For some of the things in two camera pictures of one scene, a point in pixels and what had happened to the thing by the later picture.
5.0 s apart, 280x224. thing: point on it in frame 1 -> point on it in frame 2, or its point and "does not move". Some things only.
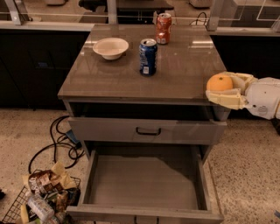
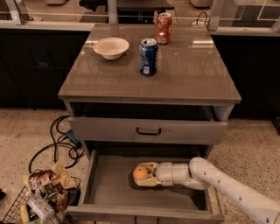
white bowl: (110, 48) does not move
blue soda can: (148, 57) does not move
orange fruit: (219, 82) -> (140, 172)
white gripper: (262, 96) -> (164, 173)
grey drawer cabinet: (136, 99) does not move
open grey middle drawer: (146, 184) does not move
